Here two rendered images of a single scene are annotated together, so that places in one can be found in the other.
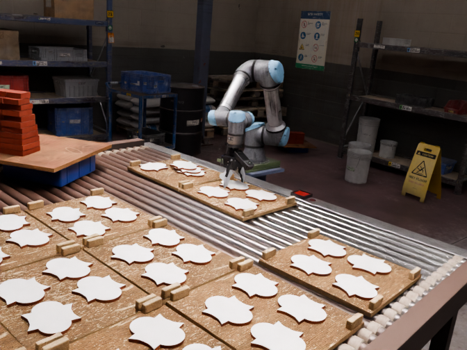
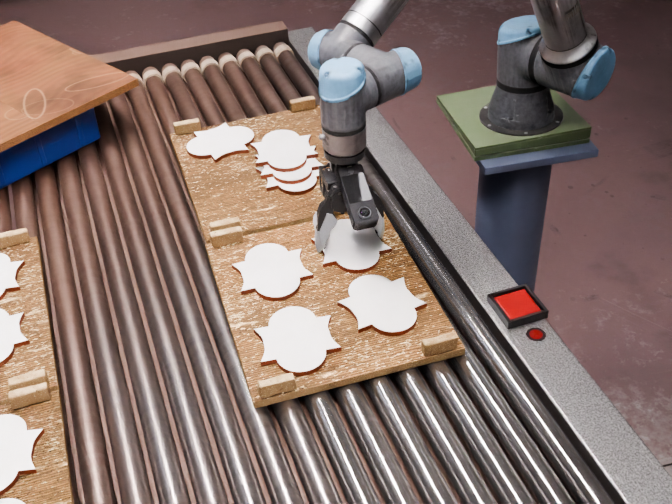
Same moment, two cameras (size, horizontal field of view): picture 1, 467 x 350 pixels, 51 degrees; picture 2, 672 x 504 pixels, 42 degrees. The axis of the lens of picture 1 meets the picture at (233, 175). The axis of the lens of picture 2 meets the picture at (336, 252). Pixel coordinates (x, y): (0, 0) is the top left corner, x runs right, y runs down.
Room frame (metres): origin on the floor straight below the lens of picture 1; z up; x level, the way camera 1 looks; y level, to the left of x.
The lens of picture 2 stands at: (1.12, -0.62, 1.94)
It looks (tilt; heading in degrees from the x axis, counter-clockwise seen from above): 39 degrees down; 31
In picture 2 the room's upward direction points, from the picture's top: 3 degrees counter-clockwise
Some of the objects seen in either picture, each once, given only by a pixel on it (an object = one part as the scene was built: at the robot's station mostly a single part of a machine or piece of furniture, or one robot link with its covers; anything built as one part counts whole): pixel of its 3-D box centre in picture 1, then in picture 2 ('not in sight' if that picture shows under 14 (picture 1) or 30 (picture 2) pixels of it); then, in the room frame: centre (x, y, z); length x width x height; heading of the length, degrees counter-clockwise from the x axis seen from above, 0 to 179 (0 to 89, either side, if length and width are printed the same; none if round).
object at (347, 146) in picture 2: (234, 139); (342, 137); (2.22, 0.01, 1.16); 0.08 x 0.08 x 0.05
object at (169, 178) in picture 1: (179, 173); (268, 168); (2.37, 0.28, 0.93); 0.41 x 0.35 x 0.02; 47
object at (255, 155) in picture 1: (254, 152); (521, 96); (2.84, -0.11, 0.95); 0.15 x 0.15 x 0.10
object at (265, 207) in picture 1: (237, 196); (325, 295); (2.08, -0.03, 0.93); 0.41 x 0.35 x 0.02; 46
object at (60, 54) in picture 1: (58, 53); not in sight; (6.20, 2.31, 1.16); 0.60 x 0.40 x 0.15; 134
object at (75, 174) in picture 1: (51, 164); (1, 125); (2.21, 0.87, 0.97); 0.31 x 0.31 x 0.10; 77
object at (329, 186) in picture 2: (233, 155); (344, 174); (2.23, 0.01, 1.08); 0.09 x 0.08 x 0.12; 46
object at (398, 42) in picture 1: (396, 42); not in sight; (6.62, -1.97, 1.64); 0.32 x 0.22 x 0.10; 42
